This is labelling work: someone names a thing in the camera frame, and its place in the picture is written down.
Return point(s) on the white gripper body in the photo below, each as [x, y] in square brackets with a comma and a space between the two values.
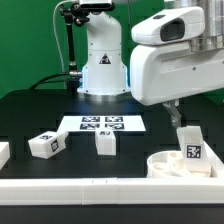
[180, 52]

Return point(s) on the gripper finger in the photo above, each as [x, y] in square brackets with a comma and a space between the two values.
[171, 107]

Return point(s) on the white round stool seat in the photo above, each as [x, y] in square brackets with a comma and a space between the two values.
[172, 163]

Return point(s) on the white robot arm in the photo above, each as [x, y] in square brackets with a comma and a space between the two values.
[105, 75]

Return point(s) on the white right fence bar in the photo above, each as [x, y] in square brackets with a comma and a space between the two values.
[217, 166]

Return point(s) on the white fence bar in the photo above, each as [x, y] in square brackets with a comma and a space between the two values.
[4, 153]
[217, 166]
[98, 191]

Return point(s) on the white front fence bar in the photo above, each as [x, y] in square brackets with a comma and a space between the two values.
[98, 191]

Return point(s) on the white left fence bar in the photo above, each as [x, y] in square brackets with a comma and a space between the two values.
[4, 153]

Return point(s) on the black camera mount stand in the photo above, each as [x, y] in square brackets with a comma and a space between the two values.
[74, 15]

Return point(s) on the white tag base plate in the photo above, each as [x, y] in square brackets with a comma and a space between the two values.
[128, 123]

